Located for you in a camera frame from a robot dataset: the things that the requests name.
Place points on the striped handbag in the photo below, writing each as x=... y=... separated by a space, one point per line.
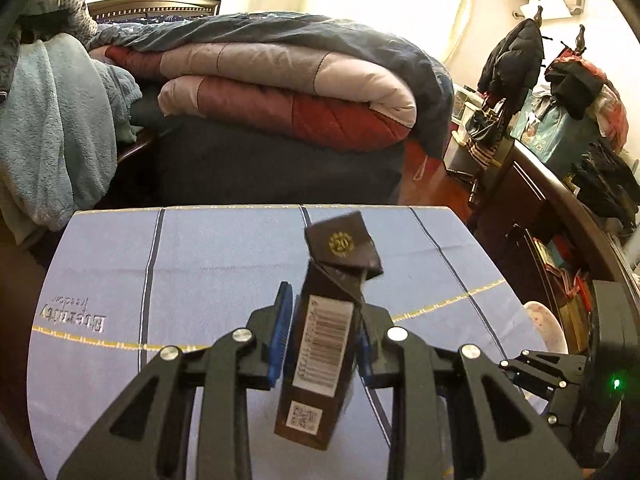
x=487 y=135

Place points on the pink and red quilt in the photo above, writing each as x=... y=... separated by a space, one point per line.
x=280 y=105

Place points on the dark wooden headboard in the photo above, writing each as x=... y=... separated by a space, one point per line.
x=150 y=7

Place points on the red plastic bag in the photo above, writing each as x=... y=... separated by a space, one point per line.
x=612 y=115

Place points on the black hanging garment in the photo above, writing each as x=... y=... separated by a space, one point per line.
x=575 y=90

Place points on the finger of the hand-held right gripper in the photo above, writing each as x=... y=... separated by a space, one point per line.
x=550 y=365

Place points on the light blue towel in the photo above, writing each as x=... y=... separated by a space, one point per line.
x=55 y=125

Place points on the dark brown cigarette box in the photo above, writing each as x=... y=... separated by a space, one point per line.
x=320 y=340

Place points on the blue striped tablecloth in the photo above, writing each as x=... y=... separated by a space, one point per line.
x=210 y=270

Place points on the dark wooden dresser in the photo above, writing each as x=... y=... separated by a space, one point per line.
x=530 y=195

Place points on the red and yellow folders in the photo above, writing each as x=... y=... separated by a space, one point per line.
x=570 y=295

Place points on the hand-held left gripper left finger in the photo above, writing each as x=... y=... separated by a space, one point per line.
x=280 y=335

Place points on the white lidded container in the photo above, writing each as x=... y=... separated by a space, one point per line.
x=467 y=110

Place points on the dark blue blanket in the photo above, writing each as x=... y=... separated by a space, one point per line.
x=300 y=30

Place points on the white air conditioner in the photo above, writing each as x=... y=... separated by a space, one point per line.
x=555 y=2

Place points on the black hanging jacket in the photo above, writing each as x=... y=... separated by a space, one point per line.
x=515 y=60

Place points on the bed with dark sheet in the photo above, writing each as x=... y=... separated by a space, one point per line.
x=250 y=175

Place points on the white and pink bin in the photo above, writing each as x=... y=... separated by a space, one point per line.
x=542 y=320

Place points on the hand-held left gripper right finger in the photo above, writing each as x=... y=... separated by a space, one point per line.
x=364 y=360

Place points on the grey fleece garment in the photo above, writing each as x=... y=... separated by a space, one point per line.
x=70 y=15

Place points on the clear storage box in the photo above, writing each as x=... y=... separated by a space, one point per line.
x=457 y=155

